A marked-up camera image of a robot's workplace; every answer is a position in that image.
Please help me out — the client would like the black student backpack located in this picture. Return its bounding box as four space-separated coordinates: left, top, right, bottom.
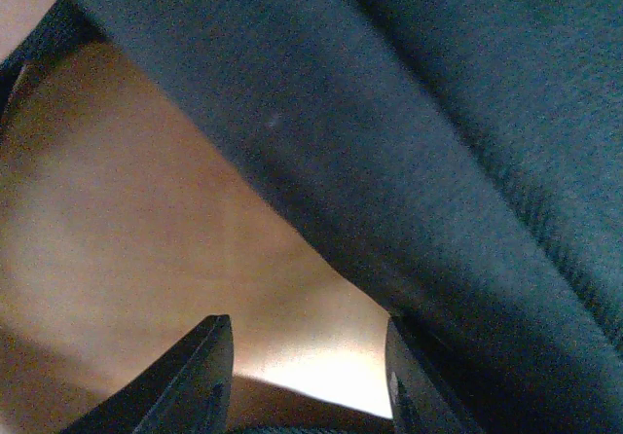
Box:
1 0 622 433

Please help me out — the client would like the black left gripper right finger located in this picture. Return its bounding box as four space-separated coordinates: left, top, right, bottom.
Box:
385 316 482 433

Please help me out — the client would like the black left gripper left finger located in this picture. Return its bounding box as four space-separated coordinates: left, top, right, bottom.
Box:
63 315 234 433

